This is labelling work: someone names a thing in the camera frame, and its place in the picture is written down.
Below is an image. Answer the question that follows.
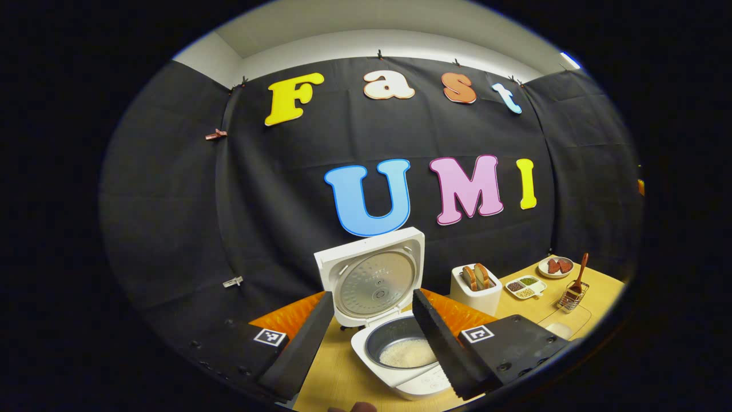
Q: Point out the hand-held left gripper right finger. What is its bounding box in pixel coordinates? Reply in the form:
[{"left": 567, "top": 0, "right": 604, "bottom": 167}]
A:
[{"left": 411, "top": 288, "right": 582, "bottom": 402}]

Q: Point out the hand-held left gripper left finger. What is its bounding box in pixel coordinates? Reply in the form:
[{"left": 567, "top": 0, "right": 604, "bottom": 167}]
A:
[{"left": 180, "top": 291, "right": 335, "bottom": 402}]

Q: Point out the white rice heap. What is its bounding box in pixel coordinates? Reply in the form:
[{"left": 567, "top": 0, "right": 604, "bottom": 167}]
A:
[{"left": 379, "top": 339, "right": 438, "bottom": 369}]

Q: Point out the white rice cooker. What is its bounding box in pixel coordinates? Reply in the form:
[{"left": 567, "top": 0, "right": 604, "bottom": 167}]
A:
[{"left": 313, "top": 227, "right": 458, "bottom": 401}]

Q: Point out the wire chopstick holder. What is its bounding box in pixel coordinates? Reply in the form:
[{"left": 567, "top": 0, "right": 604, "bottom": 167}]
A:
[{"left": 558, "top": 280, "right": 590, "bottom": 312}]

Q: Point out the white toaster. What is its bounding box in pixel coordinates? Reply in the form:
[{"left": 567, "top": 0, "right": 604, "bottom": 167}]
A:
[{"left": 449, "top": 264, "right": 503, "bottom": 317}]

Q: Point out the divided white bean dish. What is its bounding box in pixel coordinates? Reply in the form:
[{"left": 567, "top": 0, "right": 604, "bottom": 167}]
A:
[{"left": 504, "top": 275, "right": 547, "bottom": 300}]

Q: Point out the small white round plate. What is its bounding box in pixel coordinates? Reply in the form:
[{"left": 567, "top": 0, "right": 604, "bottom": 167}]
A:
[{"left": 538, "top": 256, "right": 575, "bottom": 279}]

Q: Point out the clear plastic container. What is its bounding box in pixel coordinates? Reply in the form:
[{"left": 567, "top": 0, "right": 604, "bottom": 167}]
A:
[{"left": 538, "top": 303, "right": 593, "bottom": 342}]

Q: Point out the black backdrop cloth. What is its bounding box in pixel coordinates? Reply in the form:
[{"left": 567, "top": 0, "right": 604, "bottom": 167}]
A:
[{"left": 98, "top": 56, "right": 644, "bottom": 344}]

